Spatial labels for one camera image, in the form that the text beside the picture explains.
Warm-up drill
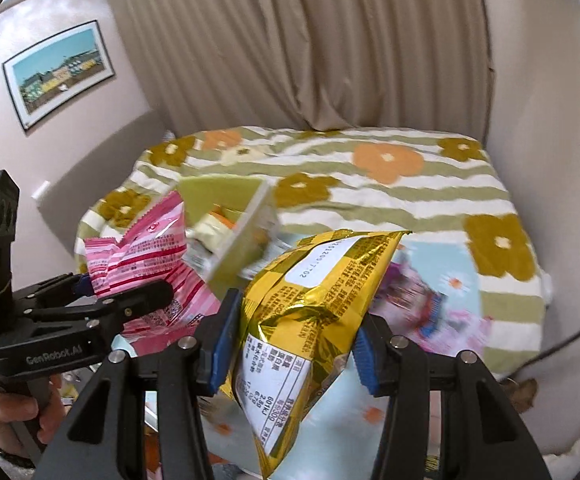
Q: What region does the daisy print tablecloth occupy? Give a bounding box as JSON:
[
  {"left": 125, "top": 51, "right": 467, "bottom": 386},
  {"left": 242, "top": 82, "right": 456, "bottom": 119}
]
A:
[{"left": 110, "top": 240, "right": 486, "bottom": 480}]

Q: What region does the beige curtain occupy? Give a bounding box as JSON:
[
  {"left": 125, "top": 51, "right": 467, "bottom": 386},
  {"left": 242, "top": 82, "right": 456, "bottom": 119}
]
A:
[{"left": 101, "top": 0, "right": 494, "bottom": 134}]

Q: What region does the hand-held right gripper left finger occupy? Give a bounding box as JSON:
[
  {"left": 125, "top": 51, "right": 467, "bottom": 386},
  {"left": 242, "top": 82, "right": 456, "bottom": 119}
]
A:
[{"left": 32, "top": 287, "right": 244, "bottom": 480}]

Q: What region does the brown paper scrap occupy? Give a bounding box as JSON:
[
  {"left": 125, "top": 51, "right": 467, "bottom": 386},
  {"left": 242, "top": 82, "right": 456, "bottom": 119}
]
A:
[{"left": 499, "top": 377, "right": 539, "bottom": 417}]

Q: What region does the floral striped blanket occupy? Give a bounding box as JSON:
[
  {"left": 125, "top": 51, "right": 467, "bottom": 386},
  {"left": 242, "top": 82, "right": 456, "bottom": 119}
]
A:
[{"left": 72, "top": 126, "right": 554, "bottom": 377}]

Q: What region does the yellow foil snack bag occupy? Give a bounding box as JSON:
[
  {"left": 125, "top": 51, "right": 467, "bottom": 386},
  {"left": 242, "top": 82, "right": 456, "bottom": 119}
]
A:
[{"left": 218, "top": 229, "right": 413, "bottom": 479}]

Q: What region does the pink striped snack bag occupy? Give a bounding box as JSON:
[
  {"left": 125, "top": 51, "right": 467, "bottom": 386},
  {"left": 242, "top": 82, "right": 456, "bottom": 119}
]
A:
[{"left": 84, "top": 191, "right": 222, "bottom": 347}]

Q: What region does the purple snack bag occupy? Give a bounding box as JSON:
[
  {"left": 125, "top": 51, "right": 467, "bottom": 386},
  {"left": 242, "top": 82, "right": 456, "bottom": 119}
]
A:
[{"left": 374, "top": 244, "right": 492, "bottom": 357}]

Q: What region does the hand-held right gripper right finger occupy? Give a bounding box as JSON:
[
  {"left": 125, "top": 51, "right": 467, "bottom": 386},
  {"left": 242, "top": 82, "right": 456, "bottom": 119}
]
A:
[{"left": 352, "top": 310, "right": 553, "bottom": 480}]

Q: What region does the white fluffy cloth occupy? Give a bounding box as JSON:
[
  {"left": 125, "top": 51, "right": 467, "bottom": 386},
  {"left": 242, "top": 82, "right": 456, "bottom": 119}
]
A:
[{"left": 544, "top": 434, "right": 580, "bottom": 477}]

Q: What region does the framed wall poster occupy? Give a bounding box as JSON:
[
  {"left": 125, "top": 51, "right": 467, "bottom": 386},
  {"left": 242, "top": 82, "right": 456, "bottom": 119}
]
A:
[{"left": 2, "top": 20, "right": 117, "bottom": 134}]

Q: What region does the person's left hand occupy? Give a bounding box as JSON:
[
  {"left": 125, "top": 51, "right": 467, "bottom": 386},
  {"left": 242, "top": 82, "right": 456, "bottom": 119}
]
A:
[{"left": 0, "top": 374, "right": 66, "bottom": 447}]

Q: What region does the green cardboard box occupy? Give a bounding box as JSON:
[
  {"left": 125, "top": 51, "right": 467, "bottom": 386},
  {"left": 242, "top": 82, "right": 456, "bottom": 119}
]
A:
[{"left": 177, "top": 175, "right": 279, "bottom": 297}]

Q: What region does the cream snack bag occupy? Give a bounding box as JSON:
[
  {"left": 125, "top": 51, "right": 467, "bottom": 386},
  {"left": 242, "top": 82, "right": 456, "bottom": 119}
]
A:
[{"left": 190, "top": 209, "right": 237, "bottom": 257}]

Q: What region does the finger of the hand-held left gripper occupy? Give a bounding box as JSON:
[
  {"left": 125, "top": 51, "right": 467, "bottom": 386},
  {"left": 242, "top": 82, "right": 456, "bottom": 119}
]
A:
[
  {"left": 20, "top": 279, "right": 174, "bottom": 342},
  {"left": 16, "top": 273, "right": 94, "bottom": 312}
]

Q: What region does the black cable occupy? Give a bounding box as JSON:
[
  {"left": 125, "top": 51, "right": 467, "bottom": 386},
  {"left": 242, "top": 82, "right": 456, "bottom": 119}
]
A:
[{"left": 514, "top": 304, "right": 580, "bottom": 377}]

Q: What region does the grey padded headboard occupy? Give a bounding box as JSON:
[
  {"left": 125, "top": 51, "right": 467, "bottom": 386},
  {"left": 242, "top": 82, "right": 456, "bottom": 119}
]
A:
[{"left": 36, "top": 107, "right": 167, "bottom": 272}]

